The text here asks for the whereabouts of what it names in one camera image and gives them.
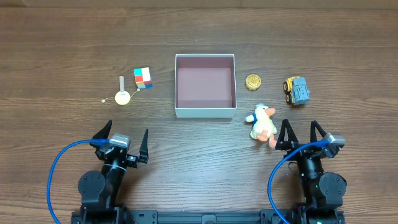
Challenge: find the yellow wooden rattle drum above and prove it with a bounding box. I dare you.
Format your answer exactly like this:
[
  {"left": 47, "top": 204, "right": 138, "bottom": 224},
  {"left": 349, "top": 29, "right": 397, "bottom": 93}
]
[{"left": 101, "top": 76, "right": 141, "bottom": 106}]

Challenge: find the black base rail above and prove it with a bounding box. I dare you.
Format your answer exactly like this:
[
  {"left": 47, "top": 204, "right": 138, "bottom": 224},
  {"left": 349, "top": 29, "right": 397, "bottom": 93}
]
[{"left": 71, "top": 210, "right": 345, "bottom": 224}]

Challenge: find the right blue cable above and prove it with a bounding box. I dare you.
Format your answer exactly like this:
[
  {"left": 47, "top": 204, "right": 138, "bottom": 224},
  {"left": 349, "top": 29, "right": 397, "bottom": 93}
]
[{"left": 267, "top": 139, "right": 330, "bottom": 224}]

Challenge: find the yellow and grey toy truck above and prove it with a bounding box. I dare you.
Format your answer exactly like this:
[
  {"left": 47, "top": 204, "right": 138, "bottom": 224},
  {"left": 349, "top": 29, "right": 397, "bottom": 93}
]
[{"left": 283, "top": 76, "right": 310, "bottom": 106}]

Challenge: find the white box with maroon interior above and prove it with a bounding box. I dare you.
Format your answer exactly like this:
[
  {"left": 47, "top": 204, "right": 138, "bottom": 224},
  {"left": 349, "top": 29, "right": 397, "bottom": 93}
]
[{"left": 175, "top": 54, "right": 237, "bottom": 118}]

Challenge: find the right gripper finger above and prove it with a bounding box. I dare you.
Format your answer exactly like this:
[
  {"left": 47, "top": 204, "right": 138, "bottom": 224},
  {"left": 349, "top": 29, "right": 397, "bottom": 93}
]
[
  {"left": 275, "top": 119, "right": 299, "bottom": 151},
  {"left": 310, "top": 120, "right": 326, "bottom": 142}
]

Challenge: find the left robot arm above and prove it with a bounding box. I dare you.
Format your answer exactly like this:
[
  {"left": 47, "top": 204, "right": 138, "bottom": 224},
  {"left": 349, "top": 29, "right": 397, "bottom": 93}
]
[{"left": 71, "top": 121, "right": 149, "bottom": 224}]

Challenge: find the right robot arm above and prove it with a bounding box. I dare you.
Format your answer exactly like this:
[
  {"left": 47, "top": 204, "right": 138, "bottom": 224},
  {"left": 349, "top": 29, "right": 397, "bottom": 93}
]
[{"left": 267, "top": 119, "right": 347, "bottom": 224}]

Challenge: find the plush duck toy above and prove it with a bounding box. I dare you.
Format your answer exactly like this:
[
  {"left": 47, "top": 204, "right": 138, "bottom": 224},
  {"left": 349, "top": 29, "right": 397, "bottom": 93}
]
[{"left": 245, "top": 104, "right": 277, "bottom": 148}]

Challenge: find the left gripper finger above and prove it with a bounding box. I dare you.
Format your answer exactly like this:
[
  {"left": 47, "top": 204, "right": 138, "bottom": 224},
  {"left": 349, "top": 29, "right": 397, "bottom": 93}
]
[
  {"left": 92, "top": 119, "right": 112, "bottom": 139},
  {"left": 139, "top": 129, "right": 149, "bottom": 164}
]

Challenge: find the round golden cookie toy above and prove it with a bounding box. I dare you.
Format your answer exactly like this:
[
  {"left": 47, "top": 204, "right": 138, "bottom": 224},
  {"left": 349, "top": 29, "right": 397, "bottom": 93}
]
[{"left": 245, "top": 74, "right": 262, "bottom": 91}]

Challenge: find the colourful two-by-two puzzle cube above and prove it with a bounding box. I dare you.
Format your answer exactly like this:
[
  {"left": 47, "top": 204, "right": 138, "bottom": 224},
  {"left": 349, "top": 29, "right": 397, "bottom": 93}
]
[{"left": 134, "top": 67, "right": 153, "bottom": 89}]

